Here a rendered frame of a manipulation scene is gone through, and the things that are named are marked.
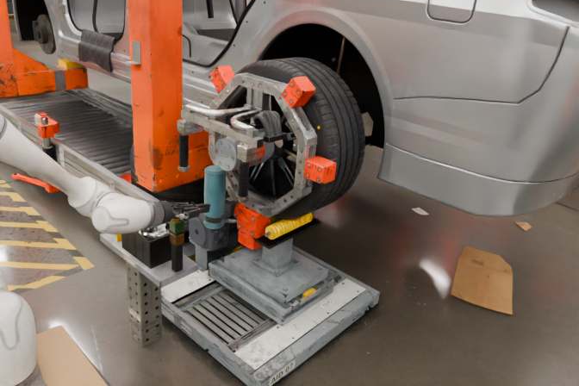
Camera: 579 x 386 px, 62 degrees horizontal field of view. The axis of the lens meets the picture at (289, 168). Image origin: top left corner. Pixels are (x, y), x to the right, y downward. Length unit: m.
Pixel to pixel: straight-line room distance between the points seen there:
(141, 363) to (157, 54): 1.25
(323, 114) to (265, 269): 0.85
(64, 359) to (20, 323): 0.27
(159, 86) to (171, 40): 0.20
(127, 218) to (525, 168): 1.29
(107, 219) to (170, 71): 0.89
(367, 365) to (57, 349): 1.22
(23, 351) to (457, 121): 1.50
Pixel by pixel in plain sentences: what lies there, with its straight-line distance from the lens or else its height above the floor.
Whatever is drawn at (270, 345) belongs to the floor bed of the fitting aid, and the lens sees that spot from 2.13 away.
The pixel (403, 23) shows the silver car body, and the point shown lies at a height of 1.36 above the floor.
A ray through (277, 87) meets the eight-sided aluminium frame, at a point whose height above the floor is 1.11.
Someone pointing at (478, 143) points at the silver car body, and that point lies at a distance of 1.81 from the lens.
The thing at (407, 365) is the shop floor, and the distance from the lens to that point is 2.28.
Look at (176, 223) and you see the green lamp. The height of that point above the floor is 0.66.
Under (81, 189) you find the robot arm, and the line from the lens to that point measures 1.58.
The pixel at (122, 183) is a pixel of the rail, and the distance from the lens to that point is 2.73.
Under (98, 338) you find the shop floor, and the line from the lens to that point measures 2.33.
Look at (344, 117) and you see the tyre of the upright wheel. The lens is 1.85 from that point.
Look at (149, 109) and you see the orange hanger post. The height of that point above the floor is 0.91.
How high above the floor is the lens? 1.51
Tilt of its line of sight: 22 degrees down
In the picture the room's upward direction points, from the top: 5 degrees clockwise
